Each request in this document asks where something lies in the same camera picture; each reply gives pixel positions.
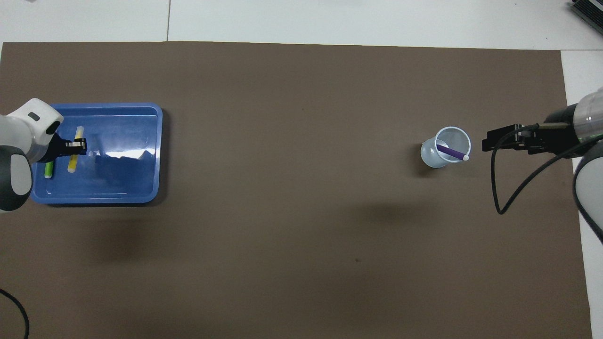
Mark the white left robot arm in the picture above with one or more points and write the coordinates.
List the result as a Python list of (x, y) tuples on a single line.
[(19, 141)]

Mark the grey ribbed device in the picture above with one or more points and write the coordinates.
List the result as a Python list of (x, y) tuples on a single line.
[(589, 12)]

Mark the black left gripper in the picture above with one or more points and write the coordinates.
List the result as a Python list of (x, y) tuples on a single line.
[(57, 148)]

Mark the translucent plastic cup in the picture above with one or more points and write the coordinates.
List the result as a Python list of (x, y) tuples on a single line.
[(431, 155)]

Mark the purple pen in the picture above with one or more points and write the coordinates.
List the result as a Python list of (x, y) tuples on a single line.
[(451, 151)]

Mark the yellow pen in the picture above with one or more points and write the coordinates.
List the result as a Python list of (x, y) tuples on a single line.
[(73, 162)]

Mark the brown table mat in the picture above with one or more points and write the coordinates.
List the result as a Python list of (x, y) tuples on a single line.
[(330, 282)]

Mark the green pen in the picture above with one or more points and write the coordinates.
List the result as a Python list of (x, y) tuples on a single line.
[(48, 170)]

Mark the blue plastic tray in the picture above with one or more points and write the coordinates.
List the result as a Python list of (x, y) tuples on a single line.
[(122, 179)]

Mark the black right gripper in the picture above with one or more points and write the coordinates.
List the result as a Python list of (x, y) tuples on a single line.
[(558, 136)]

